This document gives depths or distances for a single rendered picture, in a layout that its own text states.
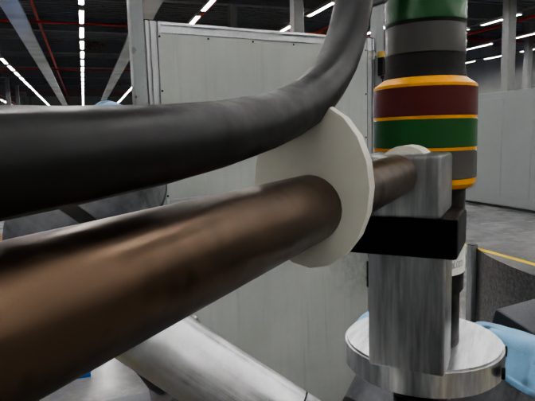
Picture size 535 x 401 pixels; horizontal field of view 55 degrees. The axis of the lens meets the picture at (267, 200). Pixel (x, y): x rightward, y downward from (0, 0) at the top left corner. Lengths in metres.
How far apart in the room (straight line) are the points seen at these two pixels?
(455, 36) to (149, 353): 0.41
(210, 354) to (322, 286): 1.98
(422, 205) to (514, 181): 10.61
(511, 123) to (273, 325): 8.91
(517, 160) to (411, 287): 10.54
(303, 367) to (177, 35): 1.58
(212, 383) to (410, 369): 0.33
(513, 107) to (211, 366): 10.42
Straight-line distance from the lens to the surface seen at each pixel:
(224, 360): 0.53
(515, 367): 0.51
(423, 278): 0.21
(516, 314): 0.98
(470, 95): 0.23
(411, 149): 0.20
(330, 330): 2.58
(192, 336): 0.53
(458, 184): 0.22
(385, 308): 0.21
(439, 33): 0.23
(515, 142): 10.76
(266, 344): 2.41
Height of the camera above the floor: 1.56
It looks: 7 degrees down
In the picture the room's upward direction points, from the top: 2 degrees counter-clockwise
